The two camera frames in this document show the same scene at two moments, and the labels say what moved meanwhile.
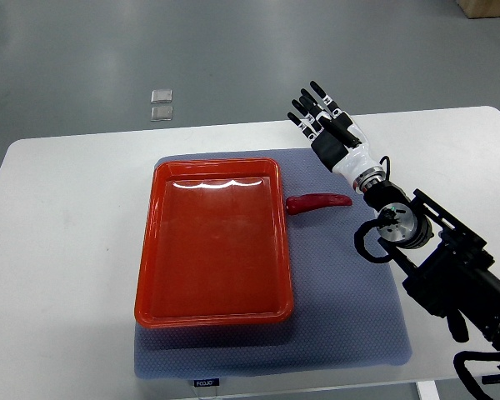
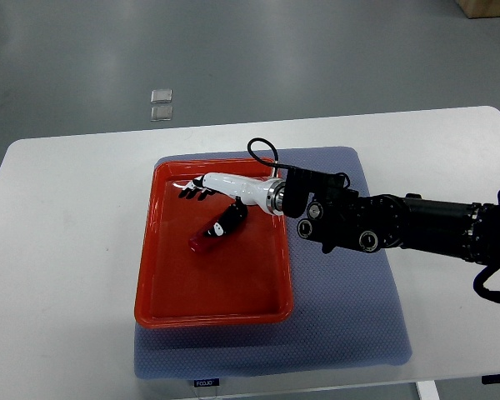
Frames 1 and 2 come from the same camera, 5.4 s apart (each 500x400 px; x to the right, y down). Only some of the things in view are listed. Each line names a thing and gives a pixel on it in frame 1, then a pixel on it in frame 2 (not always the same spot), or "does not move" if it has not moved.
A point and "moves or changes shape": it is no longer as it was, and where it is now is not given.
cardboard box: [487, 8] does not move
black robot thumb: [339, 127] to [235, 216]
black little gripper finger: [309, 133] to [202, 195]
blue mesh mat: [347, 311] does not move
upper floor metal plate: [162, 96] does not move
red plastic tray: [214, 251] does not move
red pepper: [297, 202] moves or changes shape
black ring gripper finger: [315, 122] to [192, 194]
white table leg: [427, 390] does not move
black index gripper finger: [325, 99] to [198, 182]
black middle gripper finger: [322, 112] to [184, 193]
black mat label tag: [204, 382] does not move
